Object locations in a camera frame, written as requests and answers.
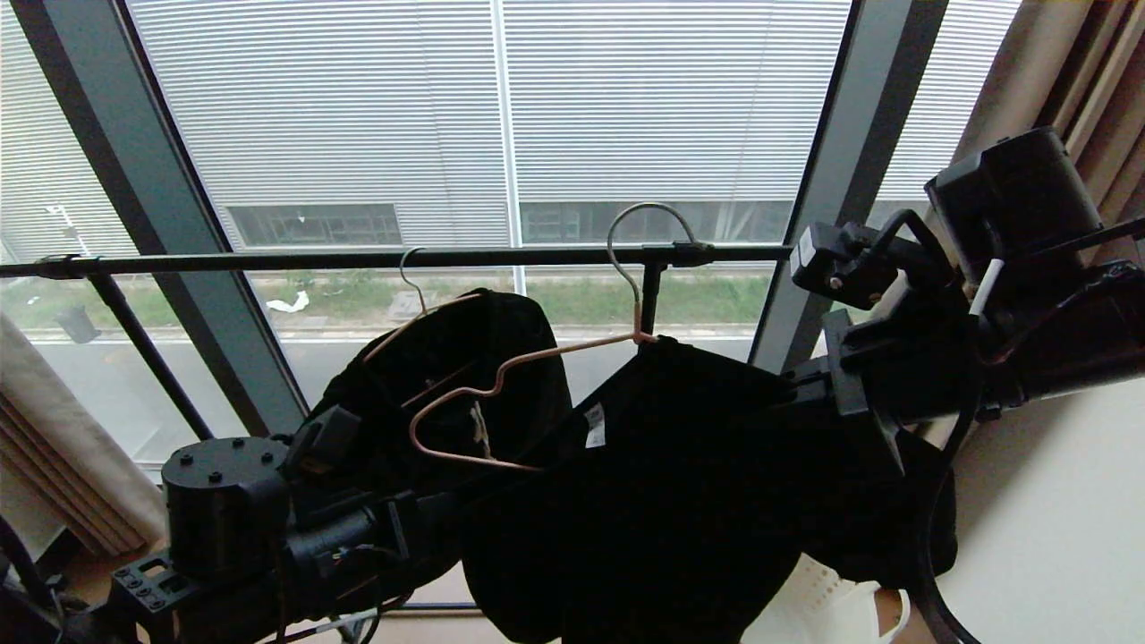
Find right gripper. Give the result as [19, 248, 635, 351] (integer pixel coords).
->
[787, 309, 985, 484]

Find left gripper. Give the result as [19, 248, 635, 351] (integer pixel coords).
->
[286, 490, 464, 593]

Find black shorts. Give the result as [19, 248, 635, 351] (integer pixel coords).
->
[295, 288, 574, 573]

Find pink clothes hanger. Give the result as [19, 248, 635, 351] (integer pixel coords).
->
[362, 248, 489, 409]
[409, 202, 700, 472]

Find black garment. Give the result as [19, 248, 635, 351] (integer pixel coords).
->
[461, 335, 958, 644]

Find white laundry basket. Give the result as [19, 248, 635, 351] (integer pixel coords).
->
[741, 553, 912, 644]

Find black clothes rack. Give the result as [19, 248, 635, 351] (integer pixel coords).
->
[0, 241, 794, 644]

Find beige curtain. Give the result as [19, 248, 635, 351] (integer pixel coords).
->
[0, 313, 167, 560]
[859, 0, 1145, 448]

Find window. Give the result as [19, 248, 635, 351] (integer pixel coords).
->
[0, 0, 1025, 484]

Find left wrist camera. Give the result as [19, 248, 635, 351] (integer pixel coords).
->
[286, 404, 364, 477]

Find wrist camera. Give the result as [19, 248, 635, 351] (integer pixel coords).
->
[286, 404, 364, 477]
[790, 210, 954, 310]

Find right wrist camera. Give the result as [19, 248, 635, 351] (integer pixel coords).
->
[790, 210, 954, 310]

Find black cable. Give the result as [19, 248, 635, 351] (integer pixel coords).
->
[911, 358, 989, 644]

